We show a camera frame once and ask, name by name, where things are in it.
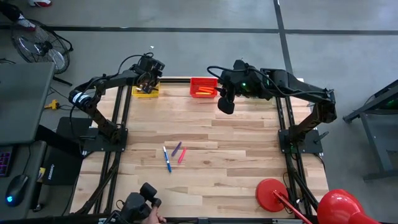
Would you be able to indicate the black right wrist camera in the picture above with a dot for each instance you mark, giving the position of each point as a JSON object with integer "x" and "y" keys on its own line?
{"x": 226, "y": 105}

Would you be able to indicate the black floor fan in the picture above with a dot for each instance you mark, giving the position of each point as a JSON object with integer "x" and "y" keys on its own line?
{"x": 40, "y": 46}

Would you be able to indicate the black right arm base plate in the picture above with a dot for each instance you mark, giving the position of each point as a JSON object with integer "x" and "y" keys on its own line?
{"x": 311, "y": 141}

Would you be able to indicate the person's leg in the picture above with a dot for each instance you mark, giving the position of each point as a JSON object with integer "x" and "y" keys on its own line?
{"x": 14, "y": 14}

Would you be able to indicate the person's hand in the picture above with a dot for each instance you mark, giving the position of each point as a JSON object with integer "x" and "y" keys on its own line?
{"x": 154, "y": 217}

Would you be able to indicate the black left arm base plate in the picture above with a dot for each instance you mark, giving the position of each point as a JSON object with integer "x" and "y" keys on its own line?
{"x": 93, "y": 144}

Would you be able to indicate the person's shoe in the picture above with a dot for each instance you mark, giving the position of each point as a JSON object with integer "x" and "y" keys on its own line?
{"x": 40, "y": 3}

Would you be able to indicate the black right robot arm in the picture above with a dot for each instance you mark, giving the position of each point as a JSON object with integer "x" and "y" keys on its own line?
{"x": 298, "y": 90}

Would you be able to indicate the black handheld device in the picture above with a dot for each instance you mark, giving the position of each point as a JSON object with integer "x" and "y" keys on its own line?
{"x": 136, "y": 203}

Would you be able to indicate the yellow highlighter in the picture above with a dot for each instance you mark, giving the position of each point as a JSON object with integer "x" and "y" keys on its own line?
{"x": 202, "y": 93}

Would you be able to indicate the thin blue marker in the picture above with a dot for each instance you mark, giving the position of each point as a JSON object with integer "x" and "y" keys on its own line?
{"x": 167, "y": 158}

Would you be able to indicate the black left side frame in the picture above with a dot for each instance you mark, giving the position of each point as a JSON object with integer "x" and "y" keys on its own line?
{"x": 119, "y": 105}

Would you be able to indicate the black computer mouse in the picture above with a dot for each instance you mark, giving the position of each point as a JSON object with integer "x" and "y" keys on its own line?
{"x": 17, "y": 189}

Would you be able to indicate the black frame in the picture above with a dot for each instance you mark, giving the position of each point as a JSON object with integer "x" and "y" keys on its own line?
{"x": 119, "y": 105}
{"x": 283, "y": 112}

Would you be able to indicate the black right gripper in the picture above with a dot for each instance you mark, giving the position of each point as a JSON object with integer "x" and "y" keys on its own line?
{"x": 231, "y": 85}

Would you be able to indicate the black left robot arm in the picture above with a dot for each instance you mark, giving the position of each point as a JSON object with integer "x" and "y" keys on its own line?
{"x": 102, "y": 82}

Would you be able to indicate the black right side frame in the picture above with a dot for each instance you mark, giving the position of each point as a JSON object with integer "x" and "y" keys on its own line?
{"x": 283, "y": 112}

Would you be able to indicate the grey desk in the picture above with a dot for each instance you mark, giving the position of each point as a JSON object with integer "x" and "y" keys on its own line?
{"x": 25, "y": 99}

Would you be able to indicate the orange highlighter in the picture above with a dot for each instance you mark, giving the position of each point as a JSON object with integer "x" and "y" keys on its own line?
{"x": 206, "y": 91}
{"x": 207, "y": 88}

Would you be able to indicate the yellow plug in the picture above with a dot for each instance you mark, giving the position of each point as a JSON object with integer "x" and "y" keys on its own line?
{"x": 53, "y": 104}

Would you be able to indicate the purple highlighter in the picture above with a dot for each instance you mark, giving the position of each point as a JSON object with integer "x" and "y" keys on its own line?
{"x": 176, "y": 148}

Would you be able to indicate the black cart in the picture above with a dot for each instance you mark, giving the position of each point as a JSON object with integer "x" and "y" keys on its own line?
{"x": 379, "y": 124}

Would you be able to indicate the black keyboard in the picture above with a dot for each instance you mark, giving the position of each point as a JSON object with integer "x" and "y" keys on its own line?
{"x": 5, "y": 161}

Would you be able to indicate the magenta capped marker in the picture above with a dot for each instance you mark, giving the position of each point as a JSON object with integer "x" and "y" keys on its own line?
{"x": 182, "y": 155}

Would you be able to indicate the red desk lamp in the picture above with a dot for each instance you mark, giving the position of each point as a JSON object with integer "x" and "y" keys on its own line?
{"x": 272, "y": 196}

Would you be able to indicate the red plastic basket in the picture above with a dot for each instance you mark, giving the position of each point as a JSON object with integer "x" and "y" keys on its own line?
{"x": 203, "y": 82}

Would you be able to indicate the black mini computer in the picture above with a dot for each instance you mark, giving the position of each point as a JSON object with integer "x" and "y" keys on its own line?
{"x": 62, "y": 166}

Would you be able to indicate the yellow plastic basket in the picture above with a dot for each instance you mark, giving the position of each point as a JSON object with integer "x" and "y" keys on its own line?
{"x": 146, "y": 94}

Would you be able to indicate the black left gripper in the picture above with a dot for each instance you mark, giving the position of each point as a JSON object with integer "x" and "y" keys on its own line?
{"x": 146, "y": 79}

